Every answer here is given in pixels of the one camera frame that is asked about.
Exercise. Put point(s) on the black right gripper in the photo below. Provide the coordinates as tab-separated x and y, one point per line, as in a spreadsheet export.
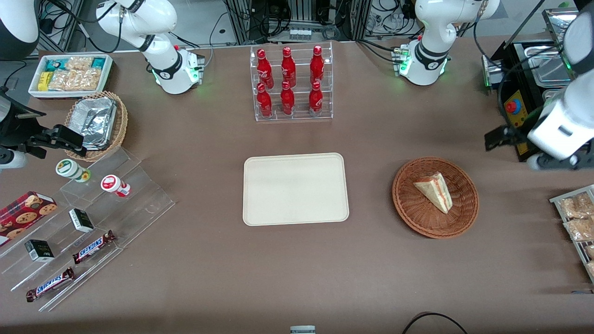
17	129

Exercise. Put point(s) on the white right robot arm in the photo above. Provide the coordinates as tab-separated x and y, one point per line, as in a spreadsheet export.
162	18

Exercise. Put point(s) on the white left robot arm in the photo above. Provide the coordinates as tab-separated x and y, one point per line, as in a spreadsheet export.
431	28

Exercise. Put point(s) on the light wicker basket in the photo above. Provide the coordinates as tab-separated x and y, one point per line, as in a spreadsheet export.
122	123

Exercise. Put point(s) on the wrapped triangle sandwich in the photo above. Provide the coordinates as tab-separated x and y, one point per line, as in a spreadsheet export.
436	192

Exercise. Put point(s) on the brown wicker basket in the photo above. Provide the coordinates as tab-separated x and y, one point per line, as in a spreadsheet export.
417	215

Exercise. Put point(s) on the beige plastic tray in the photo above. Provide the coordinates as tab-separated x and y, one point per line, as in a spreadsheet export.
297	190

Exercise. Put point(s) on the green lidded yoghurt cup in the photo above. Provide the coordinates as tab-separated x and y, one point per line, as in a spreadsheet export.
67	168

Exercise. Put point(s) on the red emergency stop button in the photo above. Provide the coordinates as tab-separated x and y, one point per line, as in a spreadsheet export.
512	106

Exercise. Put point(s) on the white rectangular snack bin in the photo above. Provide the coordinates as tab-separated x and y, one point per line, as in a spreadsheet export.
69	94

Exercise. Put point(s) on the yellow snack packet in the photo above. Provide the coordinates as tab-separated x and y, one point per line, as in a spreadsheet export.
44	81

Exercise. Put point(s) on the large clear cracker bag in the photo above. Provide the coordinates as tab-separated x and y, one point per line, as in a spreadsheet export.
74	80

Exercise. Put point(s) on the red lidded yoghurt cup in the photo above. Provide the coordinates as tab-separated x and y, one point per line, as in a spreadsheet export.
110	183

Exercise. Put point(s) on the teal snack packet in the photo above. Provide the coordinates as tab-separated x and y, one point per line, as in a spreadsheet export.
98	62
55	64

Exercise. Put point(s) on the red tartan cookie box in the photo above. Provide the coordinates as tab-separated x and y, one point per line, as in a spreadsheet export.
23	213

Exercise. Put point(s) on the small clear cracker bag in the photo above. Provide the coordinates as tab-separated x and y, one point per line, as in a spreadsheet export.
79	63

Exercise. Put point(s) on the stainless steel pan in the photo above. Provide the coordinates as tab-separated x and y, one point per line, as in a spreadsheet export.
547	65

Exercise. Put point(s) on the small black carton box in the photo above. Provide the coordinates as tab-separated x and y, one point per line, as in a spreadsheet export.
81	221
39	250

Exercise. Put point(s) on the clear bag of snacks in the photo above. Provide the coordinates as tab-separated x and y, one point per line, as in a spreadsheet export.
577	206
580	228

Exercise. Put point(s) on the clear acrylic stepped shelf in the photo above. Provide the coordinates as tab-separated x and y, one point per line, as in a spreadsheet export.
139	204

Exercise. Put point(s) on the snickers chocolate bar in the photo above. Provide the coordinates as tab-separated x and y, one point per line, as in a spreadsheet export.
93	247
48	284

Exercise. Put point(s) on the red cola bottle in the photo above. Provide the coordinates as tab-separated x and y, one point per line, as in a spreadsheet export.
317	65
288	67
287	99
264	69
264	102
315	99

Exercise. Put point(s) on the clear acrylic bottle rack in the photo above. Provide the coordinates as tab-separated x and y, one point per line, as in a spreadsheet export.
302	116

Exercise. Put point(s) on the white power strip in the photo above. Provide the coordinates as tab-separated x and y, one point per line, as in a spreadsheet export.
300	34

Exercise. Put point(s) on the small grey device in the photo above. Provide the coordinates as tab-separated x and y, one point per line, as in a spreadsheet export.
302	330

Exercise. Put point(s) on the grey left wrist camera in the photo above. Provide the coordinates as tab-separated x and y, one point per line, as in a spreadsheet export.
552	162

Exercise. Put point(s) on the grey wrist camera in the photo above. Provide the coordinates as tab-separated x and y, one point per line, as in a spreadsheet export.
11	159
552	162

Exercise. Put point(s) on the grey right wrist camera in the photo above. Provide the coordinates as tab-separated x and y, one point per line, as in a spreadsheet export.
11	159

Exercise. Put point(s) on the aluminium frame rack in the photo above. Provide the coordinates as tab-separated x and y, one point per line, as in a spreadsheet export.
241	18

